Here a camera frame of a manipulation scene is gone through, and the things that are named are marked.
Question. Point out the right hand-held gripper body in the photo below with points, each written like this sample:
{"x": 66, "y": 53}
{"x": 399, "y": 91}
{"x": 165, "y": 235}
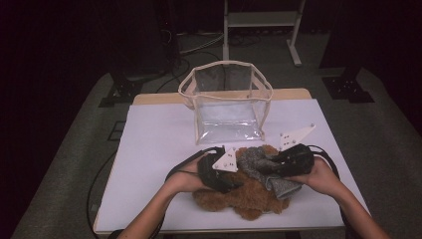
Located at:
{"x": 297, "y": 162}

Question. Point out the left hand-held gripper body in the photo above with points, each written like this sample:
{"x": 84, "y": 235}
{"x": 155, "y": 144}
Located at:
{"x": 227, "y": 162}

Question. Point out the grey knitted cloth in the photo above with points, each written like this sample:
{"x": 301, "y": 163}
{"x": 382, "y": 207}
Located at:
{"x": 255, "y": 162}

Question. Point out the brown teddy bear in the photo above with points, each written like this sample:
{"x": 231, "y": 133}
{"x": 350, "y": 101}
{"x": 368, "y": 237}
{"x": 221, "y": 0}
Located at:
{"x": 247, "y": 199}

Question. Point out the clear plastic bag beige trim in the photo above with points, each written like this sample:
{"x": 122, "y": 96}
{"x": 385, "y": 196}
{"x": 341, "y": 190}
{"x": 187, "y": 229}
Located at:
{"x": 229, "y": 99}

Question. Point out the person's right hand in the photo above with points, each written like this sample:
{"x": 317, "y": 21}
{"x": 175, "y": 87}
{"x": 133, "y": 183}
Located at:
{"x": 321, "y": 177}

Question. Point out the person's left hand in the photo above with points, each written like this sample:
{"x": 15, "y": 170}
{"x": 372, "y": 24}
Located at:
{"x": 185, "y": 179}

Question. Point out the white table sheet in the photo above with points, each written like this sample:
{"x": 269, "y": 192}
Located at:
{"x": 159, "y": 126}

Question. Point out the black stand base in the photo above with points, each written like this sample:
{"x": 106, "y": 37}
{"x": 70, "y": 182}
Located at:
{"x": 346, "y": 89}
{"x": 121, "y": 94}

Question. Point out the wooden table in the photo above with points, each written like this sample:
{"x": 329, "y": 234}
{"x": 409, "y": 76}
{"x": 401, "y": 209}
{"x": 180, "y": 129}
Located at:
{"x": 156, "y": 98}

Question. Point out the dark floor plate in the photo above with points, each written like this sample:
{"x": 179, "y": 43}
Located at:
{"x": 116, "y": 131}

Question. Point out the white metal stand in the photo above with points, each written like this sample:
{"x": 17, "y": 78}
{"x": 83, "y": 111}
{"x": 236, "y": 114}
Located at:
{"x": 262, "y": 19}

